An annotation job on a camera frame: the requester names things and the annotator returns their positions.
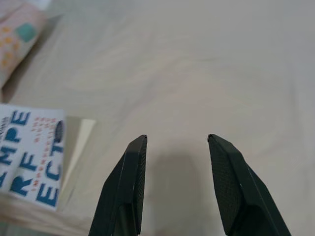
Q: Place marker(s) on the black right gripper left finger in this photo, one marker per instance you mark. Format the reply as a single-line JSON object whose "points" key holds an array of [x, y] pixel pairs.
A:
{"points": [[123, 191]]}

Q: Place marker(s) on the white book with blue letters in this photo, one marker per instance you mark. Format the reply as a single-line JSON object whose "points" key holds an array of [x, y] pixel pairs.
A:
{"points": [[32, 157]]}

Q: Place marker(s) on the pink patterned pillow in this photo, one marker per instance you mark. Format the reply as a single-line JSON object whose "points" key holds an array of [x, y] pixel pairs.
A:
{"points": [[17, 39]]}

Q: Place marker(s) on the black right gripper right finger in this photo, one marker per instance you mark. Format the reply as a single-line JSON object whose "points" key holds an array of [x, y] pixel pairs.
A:
{"points": [[233, 186]]}

